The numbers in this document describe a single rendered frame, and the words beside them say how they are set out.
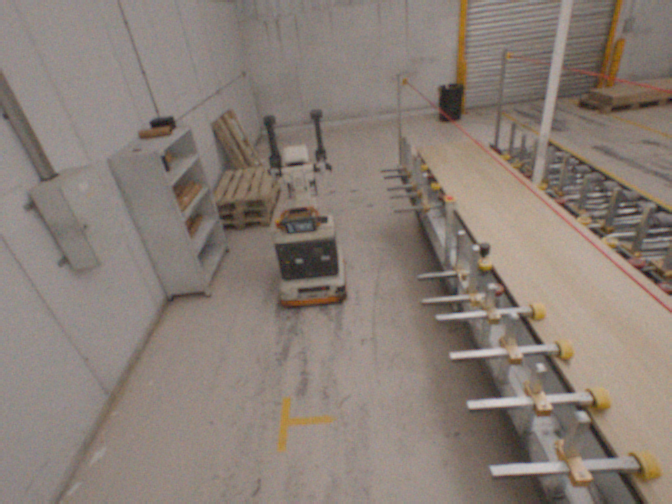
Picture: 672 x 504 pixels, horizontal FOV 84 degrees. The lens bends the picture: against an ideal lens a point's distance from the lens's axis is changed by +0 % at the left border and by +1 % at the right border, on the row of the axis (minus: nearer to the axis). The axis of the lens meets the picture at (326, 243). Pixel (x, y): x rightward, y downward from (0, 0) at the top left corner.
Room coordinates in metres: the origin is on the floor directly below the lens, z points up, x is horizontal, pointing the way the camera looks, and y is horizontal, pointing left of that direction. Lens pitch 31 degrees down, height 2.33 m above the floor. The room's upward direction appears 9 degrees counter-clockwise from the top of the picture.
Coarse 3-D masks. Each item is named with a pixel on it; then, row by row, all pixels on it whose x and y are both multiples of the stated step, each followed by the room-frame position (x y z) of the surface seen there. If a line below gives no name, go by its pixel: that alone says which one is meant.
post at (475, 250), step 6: (474, 246) 1.67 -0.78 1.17; (474, 252) 1.65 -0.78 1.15; (474, 258) 1.65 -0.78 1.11; (474, 264) 1.65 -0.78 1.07; (474, 270) 1.65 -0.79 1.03; (474, 276) 1.65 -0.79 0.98; (468, 282) 1.68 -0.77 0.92; (474, 282) 1.65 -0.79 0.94; (468, 288) 1.67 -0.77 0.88; (474, 288) 1.65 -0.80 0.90
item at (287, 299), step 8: (344, 264) 3.13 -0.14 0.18; (344, 272) 2.96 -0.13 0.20; (280, 280) 2.90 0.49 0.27; (288, 280) 2.85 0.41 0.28; (296, 280) 2.83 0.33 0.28; (304, 280) 2.82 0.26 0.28; (312, 280) 2.80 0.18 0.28; (320, 280) 2.78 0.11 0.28; (328, 280) 2.76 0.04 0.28; (336, 280) 2.75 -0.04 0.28; (344, 280) 2.77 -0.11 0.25; (280, 288) 2.78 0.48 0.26; (288, 288) 2.76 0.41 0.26; (344, 288) 2.73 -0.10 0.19; (280, 296) 2.79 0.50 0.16; (288, 296) 2.75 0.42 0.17; (296, 296) 2.75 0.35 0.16; (304, 296) 2.74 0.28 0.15; (312, 296) 2.73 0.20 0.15; (320, 296) 2.73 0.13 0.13; (328, 296) 2.73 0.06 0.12; (336, 296) 2.72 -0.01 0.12; (344, 296) 2.71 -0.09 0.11; (288, 304) 2.75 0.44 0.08; (296, 304) 2.75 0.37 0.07; (304, 304) 2.74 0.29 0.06; (312, 304) 2.74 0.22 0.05
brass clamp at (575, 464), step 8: (560, 440) 0.71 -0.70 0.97; (560, 448) 0.69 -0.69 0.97; (560, 456) 0.67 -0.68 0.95; (576, 456) 0.65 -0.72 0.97; (568, 464) 0.63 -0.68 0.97; (576, 464) 0.63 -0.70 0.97; (576, 472) 0.61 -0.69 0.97; (584, 472) 0.60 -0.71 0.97; (576, 480) 0.59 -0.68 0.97; (584, 480) 0.58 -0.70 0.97
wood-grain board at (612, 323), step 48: (480, 144) 4.01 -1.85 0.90; (480, 192) 2.83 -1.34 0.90; (528, 192) 2.71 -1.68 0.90; (480, 240) 2.12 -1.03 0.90; (528, 240) 2.04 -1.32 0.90; (576, 240) 1.96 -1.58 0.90; (528, 288) 1.58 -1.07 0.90; (576, 288) 1.52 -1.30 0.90; (624, 288) 1.47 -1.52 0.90; (576, 336) 1.20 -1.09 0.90; (624, 336) 1.16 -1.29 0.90; (576, 384) 0.96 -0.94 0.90; (624, 384) 0.93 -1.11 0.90; (624, 432) 0.74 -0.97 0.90
